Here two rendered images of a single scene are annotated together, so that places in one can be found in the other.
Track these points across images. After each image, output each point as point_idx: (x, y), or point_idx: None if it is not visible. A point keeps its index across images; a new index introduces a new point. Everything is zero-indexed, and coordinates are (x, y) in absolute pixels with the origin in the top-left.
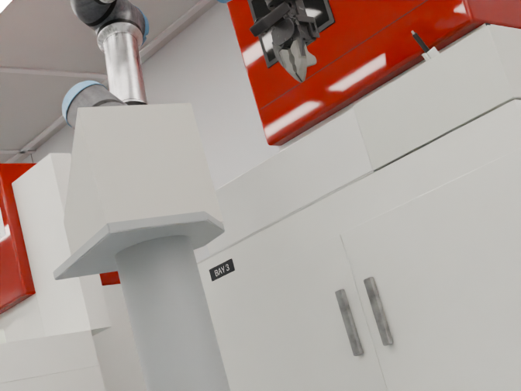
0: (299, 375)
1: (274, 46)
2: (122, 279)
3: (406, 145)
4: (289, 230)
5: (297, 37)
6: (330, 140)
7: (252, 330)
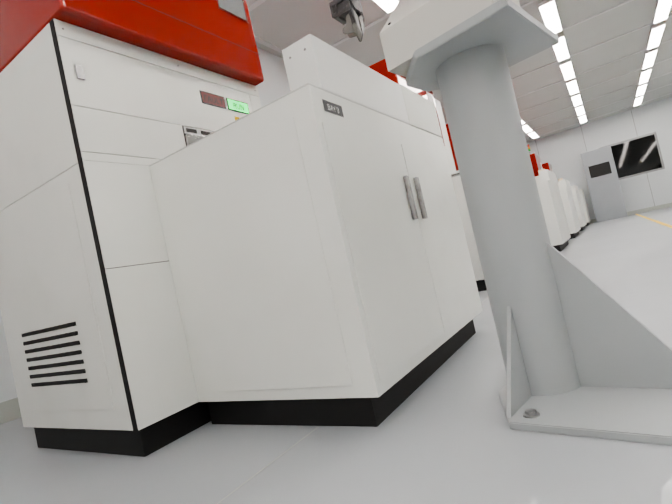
0: (387, 221)
1: (350, 3)
2: (505, 67)
3: (419, 124)
4: (377, 120)
5: (362, 16)
6: (393, 90)
7: (358, 172)
